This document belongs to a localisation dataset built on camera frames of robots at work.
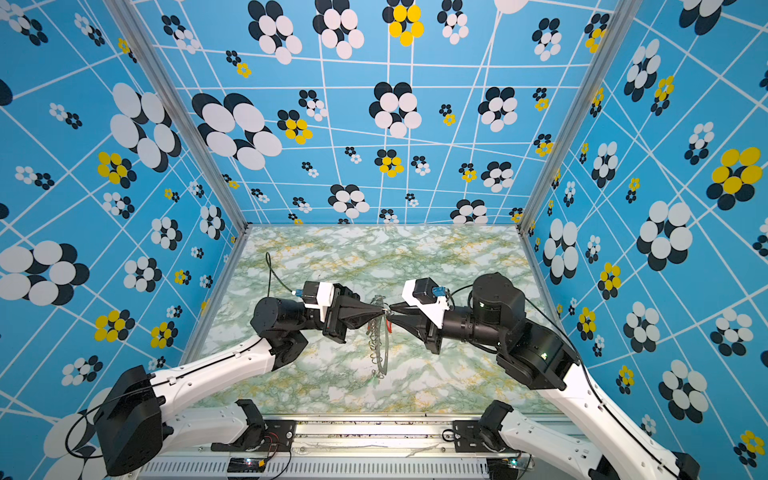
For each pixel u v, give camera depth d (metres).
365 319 0.55
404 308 0.53
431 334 0.47
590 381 0.40
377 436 0.75
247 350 0.53
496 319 0.41
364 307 0.53
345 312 0.52
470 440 0.72
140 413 0.40
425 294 0.41
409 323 0.48
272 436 0.73
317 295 0.46
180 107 0.86
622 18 0.68
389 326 0.55
